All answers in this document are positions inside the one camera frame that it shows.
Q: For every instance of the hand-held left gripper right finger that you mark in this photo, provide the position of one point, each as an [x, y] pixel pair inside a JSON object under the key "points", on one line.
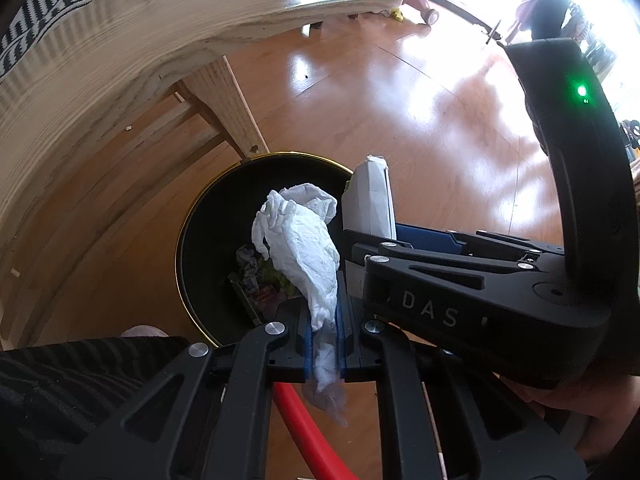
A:
{"points": [[341, 340]]}

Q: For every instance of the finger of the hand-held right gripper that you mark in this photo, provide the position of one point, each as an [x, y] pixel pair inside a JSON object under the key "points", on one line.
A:
{"points": [[425, 240], [390, 270]]}

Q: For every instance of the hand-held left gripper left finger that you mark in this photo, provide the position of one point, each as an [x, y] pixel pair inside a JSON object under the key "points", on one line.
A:
{"points": [[307, 345]]}

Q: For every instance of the grey carton box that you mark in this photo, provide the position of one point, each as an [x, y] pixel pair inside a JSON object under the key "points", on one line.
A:
{"points": [[370, 200]]}

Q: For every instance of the white tissue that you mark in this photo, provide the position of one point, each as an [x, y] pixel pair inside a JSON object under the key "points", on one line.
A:
{"points": [[300, 245]]}

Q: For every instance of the black trash bin gold rim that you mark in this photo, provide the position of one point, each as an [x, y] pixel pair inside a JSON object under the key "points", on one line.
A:
{"points": [[215, 220]]}

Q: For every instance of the person's right hand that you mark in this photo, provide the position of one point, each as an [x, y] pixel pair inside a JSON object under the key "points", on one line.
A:
{"points": [[600, 400]]}

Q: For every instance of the crumpled printed packet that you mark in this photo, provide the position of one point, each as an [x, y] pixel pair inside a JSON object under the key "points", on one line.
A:
{"points": [[265, 297]]}

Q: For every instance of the yellow green corn snack packet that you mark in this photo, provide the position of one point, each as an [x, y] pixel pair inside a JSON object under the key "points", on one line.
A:
{"points": [[277, 274]]}

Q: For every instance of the red tube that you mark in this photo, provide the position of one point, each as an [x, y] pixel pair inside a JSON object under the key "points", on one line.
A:
{"points": [[305, 425]]}

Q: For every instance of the crumpled blue white wrapper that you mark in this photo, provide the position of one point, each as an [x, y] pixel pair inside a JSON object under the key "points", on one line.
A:
{"points": [[249, 257]]}

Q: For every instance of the pink slipper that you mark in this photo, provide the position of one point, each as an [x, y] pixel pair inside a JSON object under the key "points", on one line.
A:
{"points": [[145, 331]]}

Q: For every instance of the small yellow toy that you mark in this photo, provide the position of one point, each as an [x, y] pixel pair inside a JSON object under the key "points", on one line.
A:
{"points": [[397, 14]]}

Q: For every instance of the person's dark trouser leg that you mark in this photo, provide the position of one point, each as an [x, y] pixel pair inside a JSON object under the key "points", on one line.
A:
{"points": [[60, 390]]}

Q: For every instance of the wooden table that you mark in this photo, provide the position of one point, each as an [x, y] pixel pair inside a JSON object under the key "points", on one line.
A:
{"points": [[125, 35]]}

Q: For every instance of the black white striped blanket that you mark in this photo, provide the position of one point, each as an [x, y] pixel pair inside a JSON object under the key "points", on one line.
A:
{"points": [[30, 25]]}

